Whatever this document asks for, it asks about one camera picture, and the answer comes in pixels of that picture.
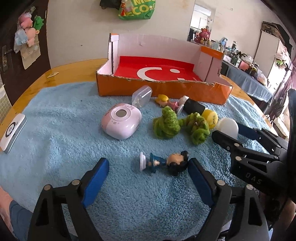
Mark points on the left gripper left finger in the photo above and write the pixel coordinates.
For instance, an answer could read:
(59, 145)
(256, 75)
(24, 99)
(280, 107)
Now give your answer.
(48, 222)

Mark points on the small tag on table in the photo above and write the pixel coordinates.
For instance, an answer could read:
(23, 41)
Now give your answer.
(52, 74)

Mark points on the orange cardboard box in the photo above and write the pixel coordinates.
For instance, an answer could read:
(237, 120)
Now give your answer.
(168, 66)

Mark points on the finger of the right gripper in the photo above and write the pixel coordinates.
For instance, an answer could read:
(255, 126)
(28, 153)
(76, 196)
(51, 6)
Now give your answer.
(231, 143)
(271, 142)

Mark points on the light blue fluffy towel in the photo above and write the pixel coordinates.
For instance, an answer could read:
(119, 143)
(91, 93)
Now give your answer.
(62, 140)

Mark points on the blonde girl figurine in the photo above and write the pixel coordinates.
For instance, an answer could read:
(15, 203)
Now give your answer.
(163, 101)

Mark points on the black roll with white paper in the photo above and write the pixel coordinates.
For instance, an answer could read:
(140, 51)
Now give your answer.
(189, 106)

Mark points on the white round lid container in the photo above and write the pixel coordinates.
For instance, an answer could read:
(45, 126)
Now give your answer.
(228, 126)

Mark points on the green shopping bag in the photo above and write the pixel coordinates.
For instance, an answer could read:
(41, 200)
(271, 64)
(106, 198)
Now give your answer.
(136, 9)

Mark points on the pink rabbit plush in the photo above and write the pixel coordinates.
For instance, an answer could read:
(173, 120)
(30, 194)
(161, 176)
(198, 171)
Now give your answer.
(203, 36)

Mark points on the dark wooden door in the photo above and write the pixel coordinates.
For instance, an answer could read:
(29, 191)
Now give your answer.
(24, 49)

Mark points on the green yarn ball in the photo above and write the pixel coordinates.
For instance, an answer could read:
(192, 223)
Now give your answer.
(167, 125)

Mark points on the black-haired boy figurine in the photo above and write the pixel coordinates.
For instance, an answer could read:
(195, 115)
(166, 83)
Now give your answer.
(175, 163)

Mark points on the green plush on door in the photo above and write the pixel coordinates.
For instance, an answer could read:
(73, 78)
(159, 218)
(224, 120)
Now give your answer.
(38, 22)

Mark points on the clear plastic capsule case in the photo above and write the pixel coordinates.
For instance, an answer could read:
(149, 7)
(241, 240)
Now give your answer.
(141, 96)

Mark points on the green twisted yarn bundle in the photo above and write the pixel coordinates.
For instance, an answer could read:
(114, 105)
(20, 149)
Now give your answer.
(196, 126)

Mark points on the white gadget with black ring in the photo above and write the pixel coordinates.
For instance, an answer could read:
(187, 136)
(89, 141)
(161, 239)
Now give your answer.
(12, 132)

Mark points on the white refrigerator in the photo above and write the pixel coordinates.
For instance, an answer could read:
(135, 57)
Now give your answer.
(265, 53)

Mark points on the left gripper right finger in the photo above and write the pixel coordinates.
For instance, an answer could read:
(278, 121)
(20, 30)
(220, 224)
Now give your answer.
(235, 212)

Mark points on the pink plush toys on door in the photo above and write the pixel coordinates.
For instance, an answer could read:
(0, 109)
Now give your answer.
(25, 33)

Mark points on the pink mini printer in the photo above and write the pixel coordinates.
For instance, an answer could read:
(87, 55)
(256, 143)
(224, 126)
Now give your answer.
(121, 121)

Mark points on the cluttered side table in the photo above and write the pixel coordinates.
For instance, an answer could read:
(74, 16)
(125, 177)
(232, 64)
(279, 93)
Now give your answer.
(254, 89)

